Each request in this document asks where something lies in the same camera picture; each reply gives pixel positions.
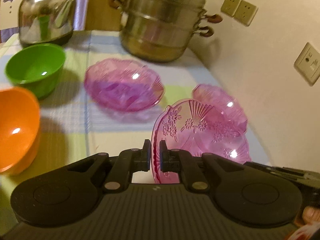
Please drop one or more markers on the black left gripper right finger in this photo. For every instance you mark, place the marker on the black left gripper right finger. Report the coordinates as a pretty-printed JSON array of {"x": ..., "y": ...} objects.
[{"x": 185, "y": 165}]

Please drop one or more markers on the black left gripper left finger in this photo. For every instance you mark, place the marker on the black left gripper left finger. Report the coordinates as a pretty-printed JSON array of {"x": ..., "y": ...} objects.
[{"x": 125, "y": 165}]

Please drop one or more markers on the pink glass plate fan pattern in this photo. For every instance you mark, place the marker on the pink glass plate fan pattern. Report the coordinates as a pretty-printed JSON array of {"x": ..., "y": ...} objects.
[{"x": 198, "y": 128}]

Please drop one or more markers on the pink glass plate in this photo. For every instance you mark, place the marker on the pink glass plate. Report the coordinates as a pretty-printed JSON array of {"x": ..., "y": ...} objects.
[
  {"x": 216, "y": 96},
  {"x": 123, "y": 85}
]

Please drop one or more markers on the orange plastic bowl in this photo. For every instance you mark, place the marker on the orange plastic bowl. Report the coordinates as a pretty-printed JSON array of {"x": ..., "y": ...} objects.
[{"x": 20, "y": 129}]

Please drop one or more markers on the green plastic bowl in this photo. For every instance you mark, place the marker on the green plastic bowl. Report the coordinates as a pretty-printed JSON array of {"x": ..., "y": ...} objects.
[{"x": 37, "y": 68}]

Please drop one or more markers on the right hand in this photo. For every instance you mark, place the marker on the right hand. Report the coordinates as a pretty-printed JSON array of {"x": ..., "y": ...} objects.
[{"x": 308, "y": 223}]

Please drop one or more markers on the checkered tablecloth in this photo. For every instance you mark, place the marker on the checkered tablecloth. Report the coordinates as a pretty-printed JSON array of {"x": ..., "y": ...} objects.
[{"x": 82, "y": 118}]

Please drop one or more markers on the stainless steel steamer pot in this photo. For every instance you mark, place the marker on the stainless steel steamer pot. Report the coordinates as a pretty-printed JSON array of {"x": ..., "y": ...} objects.
[{"x": 160, "y": 30}]

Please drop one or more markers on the stainless steel kettle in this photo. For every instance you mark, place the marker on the stainless steel kettle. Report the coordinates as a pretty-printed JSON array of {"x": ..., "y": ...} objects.
[{"x": 46, "y": 21}]

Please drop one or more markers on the white wooden chair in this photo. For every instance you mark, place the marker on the white wooden chair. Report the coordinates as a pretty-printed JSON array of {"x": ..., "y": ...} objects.
[{"x": 9, "y": 17}]

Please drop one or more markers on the single wall socket plate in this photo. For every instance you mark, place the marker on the single wall socket plate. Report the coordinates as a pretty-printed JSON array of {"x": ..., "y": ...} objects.
[{"x": 308, "y": 63}]

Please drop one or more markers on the double wall socket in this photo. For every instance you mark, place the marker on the double wall socket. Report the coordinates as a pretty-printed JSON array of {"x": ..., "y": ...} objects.
[{"x": 241, "y": 10}]

